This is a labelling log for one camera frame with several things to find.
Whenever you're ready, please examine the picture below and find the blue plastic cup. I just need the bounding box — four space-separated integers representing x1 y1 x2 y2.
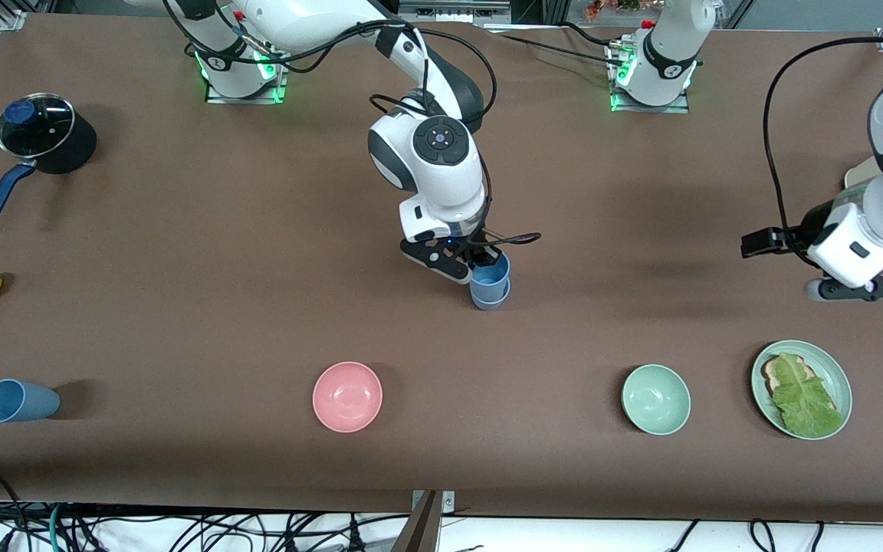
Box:
0 379 61 424
472 253 511 301
470 280 512 311

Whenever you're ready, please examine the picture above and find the light green bowl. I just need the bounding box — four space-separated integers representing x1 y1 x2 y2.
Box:
621 363 692 436

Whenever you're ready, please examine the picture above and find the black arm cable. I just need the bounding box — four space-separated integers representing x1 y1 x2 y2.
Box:
162 0 543 265
763 36 883 258

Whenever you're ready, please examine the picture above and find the black pot with blue handle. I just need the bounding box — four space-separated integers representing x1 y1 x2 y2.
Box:
0 92 97 228

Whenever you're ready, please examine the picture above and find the silver aluminium rail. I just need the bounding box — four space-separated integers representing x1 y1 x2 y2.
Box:
398 0 511 22

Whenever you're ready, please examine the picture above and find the grey metal bracket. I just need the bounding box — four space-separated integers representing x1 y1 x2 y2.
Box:
411 491 456 513

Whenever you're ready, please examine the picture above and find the black base cable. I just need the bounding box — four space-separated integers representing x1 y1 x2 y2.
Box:
487 21 626 64

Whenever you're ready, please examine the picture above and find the pink bowl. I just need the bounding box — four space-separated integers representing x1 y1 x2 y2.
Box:
312 361 383 434

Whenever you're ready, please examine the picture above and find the glass lid with blue knob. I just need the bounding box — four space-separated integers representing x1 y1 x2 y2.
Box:
0 92 76 159

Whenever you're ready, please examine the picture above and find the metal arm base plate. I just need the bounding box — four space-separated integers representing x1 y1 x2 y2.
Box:
612 42 691 114
205 46 289 104

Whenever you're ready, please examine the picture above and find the toast bread slice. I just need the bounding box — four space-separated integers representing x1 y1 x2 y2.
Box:
762 355 818 396

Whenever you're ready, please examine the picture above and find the light green plate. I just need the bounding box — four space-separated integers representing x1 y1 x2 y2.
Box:
750 340 853 441

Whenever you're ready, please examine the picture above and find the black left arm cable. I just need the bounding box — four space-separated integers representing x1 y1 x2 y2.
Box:
763 36 883 258

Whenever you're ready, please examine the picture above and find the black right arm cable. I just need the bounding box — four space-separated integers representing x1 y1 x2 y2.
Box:
162 0 543 265

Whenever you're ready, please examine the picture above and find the green lettuce leaf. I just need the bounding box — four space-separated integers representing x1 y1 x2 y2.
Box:
771 353 845 438

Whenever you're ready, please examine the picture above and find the dark metal bar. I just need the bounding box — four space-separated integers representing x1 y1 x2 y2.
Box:
392 491 442 552

